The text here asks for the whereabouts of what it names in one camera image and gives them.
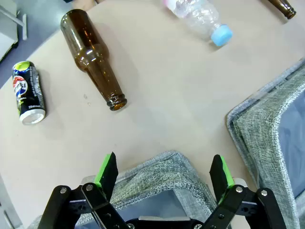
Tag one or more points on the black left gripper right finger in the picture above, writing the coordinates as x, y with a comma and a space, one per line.
221, 176

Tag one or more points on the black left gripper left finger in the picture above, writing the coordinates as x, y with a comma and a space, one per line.
104, 176

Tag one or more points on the black Pepsi can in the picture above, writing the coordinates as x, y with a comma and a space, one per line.
28, 91

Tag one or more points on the brown glass beer bottle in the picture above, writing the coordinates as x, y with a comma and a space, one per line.
284, 6
91, 56

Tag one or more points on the clear crushed plastic bottle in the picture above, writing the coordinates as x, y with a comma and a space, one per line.
199, 17

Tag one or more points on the white cabinet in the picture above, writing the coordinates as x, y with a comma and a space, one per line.
9, 26

